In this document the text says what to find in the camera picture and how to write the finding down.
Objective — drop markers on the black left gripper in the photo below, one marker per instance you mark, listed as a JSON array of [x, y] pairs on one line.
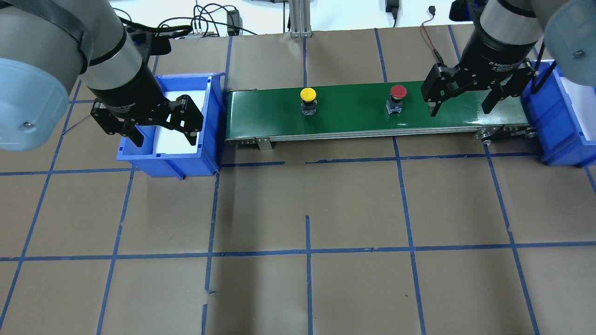
[[132, 95]]

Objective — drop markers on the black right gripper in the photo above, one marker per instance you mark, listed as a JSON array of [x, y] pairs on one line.
[[491, 53]]

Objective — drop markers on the red push button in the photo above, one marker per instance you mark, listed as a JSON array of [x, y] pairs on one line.
[[394, 103]]

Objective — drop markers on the yellow push button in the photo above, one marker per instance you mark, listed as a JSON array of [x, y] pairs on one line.
[[308, 98]]

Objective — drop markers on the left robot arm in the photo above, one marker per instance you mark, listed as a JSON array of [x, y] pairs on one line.
[[47, 45]]

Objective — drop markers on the blue left plastic bin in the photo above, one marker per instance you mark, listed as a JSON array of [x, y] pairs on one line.
[[166, 153]]

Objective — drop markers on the blue plastic bin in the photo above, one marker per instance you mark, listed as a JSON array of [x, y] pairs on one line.
[[550, 111], [166, 153]]

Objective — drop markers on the green conveyor belt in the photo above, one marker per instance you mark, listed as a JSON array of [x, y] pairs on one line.
[[260, 117]]

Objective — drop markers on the blue right plastic bin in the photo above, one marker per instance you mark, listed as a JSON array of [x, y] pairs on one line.
[[550, 111]]

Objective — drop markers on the white foam pad right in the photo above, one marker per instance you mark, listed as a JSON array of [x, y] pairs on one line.
[[583, 100]]

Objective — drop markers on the aluminium frame post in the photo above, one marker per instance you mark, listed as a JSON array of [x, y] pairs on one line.
[[300, 18]]

